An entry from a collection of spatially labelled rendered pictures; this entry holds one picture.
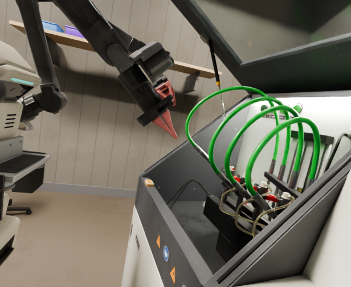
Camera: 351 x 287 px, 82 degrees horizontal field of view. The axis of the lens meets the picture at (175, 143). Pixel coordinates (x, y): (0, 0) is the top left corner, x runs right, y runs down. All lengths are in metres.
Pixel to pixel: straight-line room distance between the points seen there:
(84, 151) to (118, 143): 0.45
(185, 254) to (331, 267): 0.29
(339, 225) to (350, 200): 0.05
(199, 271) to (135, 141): 2.47
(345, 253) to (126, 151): 2.62
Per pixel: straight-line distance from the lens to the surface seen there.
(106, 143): 2.89
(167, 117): 0.49
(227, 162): 0.56
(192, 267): 0.52
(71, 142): 2.97
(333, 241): 0.56
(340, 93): 0.88
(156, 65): 0.50
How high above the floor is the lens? 1.26
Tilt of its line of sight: 8 degrees down
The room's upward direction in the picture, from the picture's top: 10 degrees clockwise
